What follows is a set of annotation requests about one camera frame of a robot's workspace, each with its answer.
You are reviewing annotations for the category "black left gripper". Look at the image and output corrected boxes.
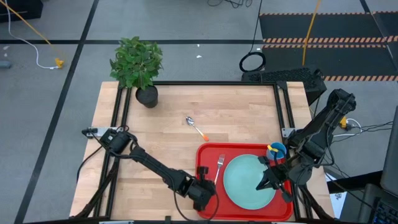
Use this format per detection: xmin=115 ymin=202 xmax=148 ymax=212
xmin=185 ymin=166 xmax=218 ymax=213

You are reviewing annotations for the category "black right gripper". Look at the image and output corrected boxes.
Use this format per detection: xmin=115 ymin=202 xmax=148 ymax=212
xmin=255 ymin=154 xmax=295 ymax=203

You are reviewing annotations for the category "pale teal round plate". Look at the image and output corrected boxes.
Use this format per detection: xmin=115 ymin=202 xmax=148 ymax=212
xmin=223 ymin=154 xmax=277 ymax=211

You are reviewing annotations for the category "metal fork with orange handle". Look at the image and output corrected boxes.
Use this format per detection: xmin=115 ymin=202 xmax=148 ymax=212
xmin=213 ymin=153 xmax=226 ymax=185

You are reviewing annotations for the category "light blue plastic cup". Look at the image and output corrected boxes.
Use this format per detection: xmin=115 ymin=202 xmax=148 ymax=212
xmin=266 ymin=141 xmax=288 ymax=163

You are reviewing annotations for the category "metal spoon with orange handle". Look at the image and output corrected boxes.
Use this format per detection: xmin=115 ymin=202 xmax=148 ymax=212
xmin=185 ymin=116 xmax=210 ymax=142

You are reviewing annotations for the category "red plastic tray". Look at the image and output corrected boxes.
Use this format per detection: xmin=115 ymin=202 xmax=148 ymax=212
xmin=195 ymin=142 xmax=295 ymax=222

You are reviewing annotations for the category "white sheet of paper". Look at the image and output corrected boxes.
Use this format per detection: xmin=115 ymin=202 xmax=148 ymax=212
xmin=325 ymin=173 xmax=348 ymax=219

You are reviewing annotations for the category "black keyboard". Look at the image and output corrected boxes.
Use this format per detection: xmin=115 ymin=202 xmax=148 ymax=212
xmin=371 ymin=198 xmax=398 ymax=224

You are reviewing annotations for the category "black mat with hazard stripes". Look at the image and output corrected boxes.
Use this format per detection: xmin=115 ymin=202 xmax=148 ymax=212
xmin=259 ymin=11 xmax=398 ymax=82

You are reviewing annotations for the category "green plant in black pot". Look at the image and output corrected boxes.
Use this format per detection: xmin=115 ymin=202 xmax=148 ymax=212
xmin=109 ymin=35 xmax=164 ymax=110

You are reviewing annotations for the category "black box on floor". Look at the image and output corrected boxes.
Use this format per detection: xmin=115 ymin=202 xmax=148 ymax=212
xmin=0 ymin=0 xmax=44 ymax=23

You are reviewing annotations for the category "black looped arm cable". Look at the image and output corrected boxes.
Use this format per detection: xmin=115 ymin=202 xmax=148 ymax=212
xmin=173 ymin=190 xmax=220 ymax=223

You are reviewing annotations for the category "black aluminium table frame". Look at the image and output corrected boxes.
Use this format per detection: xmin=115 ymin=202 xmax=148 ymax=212
xmin=73 ymin=81 xmax=334 ymax=224

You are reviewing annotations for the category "long black hanging cable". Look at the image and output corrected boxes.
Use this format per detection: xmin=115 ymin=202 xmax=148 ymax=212
xmin=238 ymin=0 xmax=267 ymax=73

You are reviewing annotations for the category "long yellow hanging cable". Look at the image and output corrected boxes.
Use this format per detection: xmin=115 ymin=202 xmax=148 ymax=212
xmin=302 ymin=0 xmax=322 ymax=67

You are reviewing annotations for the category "white floor cable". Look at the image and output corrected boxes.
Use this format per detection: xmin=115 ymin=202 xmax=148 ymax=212
xmin=4 ymin=0 xmax=59 ymax=70

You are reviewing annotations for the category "yellow floor cable with plug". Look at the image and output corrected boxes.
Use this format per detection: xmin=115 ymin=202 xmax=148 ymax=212
xmin=0 ymin=0 xmax=65 ymax=70

